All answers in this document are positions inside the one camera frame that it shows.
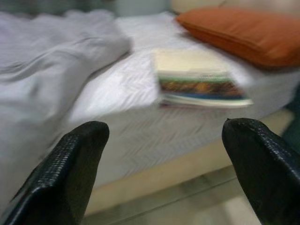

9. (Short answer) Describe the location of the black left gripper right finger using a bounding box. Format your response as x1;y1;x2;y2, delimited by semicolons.
221;118;300;225

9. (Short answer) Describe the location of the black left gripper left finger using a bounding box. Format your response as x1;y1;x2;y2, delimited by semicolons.
0;120;110;225

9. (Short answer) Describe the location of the orange pillow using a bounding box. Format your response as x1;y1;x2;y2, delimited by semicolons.
176;6;300;70

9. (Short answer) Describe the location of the light grey blanket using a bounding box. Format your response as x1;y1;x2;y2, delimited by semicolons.
0;10;131;188

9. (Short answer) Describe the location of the white quilted mattress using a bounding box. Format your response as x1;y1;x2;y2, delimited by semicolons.
67;11;300;188

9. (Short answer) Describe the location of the cream book with landscape picture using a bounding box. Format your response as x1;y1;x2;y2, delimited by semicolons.
152;48;255;110

